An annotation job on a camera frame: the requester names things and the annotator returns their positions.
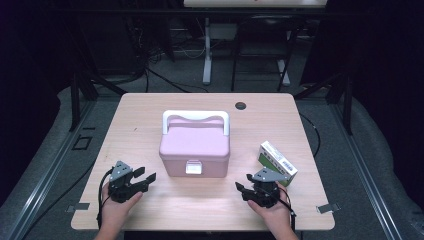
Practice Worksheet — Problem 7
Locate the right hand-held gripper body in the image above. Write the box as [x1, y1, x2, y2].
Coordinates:
[244, 167, 288, 209]

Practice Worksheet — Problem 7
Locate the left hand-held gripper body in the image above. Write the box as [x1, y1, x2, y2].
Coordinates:
[107, 160, 138, 204]

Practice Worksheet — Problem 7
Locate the green and white medicine box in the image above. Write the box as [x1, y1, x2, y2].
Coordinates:
[257, 140, 299, 187]

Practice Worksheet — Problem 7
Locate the pink storage box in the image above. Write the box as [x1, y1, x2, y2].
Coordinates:
[158, 109, 232, 179]

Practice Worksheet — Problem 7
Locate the person's right hand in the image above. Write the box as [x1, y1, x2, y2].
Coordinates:
[247, 187, 294, 233]

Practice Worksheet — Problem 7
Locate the person's left hand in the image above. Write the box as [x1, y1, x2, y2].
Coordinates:
[99, 182, 144, 229]

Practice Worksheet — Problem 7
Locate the grey tape strip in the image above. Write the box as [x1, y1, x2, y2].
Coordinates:
[316, 202, 342, 215]
[65, 202, 91, 214]

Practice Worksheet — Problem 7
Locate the black metal stand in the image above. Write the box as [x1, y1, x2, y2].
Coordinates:
[294, 72, 354, 136]
[68, 70, 128, 132]

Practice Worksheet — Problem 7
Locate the white desk leg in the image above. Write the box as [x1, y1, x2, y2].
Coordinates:
[202, 17, 213, 86]
[276, 31, 291, 87]

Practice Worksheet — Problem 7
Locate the black chair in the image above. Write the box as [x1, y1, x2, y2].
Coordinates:
[230, 14, 305, 93]

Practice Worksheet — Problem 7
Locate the white desk top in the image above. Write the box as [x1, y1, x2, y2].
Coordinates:
[183, 0, 329, 9]

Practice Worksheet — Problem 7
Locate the left hand-held gripper cable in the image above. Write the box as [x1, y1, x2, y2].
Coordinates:
[96, 167, 115, 230]

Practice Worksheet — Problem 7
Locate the hand-held gripper cable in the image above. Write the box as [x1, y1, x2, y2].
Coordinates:
[263, 185, 298, 233]
[96, 167, 115, 230]

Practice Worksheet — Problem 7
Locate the right hand-held gripper cable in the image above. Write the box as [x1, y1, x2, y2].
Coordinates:
[263, 185, 298, 233]

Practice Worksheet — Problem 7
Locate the metal floor rail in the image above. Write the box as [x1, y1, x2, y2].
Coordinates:
[329, 102, 405, 240]
[0, 99, 98, 240]

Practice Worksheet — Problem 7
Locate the black cable beside table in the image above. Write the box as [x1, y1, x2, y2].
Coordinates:
[298, 112, 322, 158]

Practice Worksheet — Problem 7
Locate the black floor cable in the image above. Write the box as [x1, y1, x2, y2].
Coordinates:
[144, 66, 210, 94]

